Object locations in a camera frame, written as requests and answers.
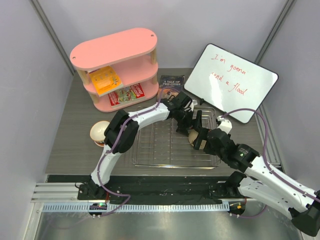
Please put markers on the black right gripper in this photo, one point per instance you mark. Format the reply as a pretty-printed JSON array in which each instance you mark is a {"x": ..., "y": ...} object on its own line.
[{"x": 202, "y": 135}]

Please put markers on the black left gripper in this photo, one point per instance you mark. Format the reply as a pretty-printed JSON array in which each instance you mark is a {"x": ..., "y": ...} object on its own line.
[{"x": 195, "y": 124}]

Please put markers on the beige floral ceramic bowl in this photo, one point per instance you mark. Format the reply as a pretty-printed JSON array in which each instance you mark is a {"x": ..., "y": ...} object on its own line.
[{"x": 193, "y": 134}]

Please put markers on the orange bowl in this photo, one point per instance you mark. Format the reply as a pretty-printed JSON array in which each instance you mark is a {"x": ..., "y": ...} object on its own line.
[{"x": 99, "y": 143}]

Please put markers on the white blue-petal bowl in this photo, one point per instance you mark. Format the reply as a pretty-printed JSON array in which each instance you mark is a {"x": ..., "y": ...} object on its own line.
[{"x": 97, "y": 132}]

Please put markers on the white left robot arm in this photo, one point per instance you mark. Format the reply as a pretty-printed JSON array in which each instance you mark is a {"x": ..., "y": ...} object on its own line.
[{"x": 123, "y": 128}]

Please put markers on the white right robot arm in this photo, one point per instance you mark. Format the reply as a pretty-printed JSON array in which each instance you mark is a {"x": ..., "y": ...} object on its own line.
[{"x": 258, "y": 179}]

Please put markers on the clear plastic drip tray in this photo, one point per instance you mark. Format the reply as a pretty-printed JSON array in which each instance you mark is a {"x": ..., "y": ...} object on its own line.
[{"x": 175, "y": 165}]

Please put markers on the dark paperback book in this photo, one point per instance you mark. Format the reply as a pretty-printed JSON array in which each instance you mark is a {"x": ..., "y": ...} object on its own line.
[{"x": 170, "y": 85}]

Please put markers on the white dry-erase board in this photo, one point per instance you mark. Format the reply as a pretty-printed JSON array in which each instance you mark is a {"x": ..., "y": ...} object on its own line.
[{"x": 229, "y": 82}]

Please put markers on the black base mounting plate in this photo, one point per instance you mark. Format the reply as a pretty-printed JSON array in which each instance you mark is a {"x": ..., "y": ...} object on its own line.
[{"x": 174, "y": 190}]

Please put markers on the red book on shelf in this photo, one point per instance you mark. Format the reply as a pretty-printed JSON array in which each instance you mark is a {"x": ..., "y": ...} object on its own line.
[{"x": 126, "y": 95}]

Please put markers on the pink three-tier shelf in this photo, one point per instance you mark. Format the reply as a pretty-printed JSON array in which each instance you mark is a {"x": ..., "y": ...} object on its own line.
[{"x": 131, "y": 53}]

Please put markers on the yellow book on shelf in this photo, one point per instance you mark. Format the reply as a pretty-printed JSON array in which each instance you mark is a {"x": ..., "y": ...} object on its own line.
[{"x": 105, "y": 80}]

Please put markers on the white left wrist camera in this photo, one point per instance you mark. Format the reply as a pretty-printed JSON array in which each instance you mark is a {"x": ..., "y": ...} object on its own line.
[{"x": 192, "y": 103}]

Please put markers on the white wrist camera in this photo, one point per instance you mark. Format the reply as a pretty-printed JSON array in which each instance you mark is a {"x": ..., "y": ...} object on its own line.
[
  {"x": 224, "y": 124},
  {"x": 192, "y": 103}
]

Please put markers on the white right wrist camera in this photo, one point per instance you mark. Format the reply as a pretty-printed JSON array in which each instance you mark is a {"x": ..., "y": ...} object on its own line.
[{"x": 224, "y": 124}]

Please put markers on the slotted cable duct rail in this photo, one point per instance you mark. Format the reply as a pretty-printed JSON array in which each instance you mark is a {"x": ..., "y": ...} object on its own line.
[{"x": 97, "y": 207}]

